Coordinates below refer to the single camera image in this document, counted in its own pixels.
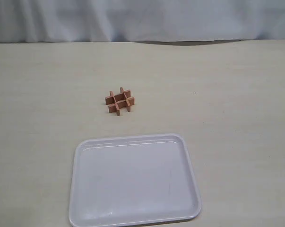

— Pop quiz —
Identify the wooden notched piece two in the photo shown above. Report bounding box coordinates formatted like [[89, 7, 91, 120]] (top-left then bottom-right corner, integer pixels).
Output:
[[120, 87, 135, 112]]

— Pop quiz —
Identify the wooden notched piece four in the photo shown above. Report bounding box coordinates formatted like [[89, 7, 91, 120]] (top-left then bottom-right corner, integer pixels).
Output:
[[117, 100, 126, 109]]

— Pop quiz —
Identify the wooden notched piece three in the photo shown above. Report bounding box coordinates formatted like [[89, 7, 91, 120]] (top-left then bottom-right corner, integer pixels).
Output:
[[105, 93, 124, 105]]

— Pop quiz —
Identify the wooden notched piece one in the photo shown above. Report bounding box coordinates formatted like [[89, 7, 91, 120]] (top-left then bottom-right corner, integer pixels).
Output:
[[108, 91, 120, 116]]

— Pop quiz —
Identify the white plastic tray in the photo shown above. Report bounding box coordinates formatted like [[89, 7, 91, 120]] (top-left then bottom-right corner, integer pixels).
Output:
[[69, 134, 202, 227]]

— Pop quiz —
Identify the white backdrop curtain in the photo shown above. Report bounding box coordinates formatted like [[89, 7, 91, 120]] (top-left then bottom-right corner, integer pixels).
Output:
[[0, 0, 285, 43]]

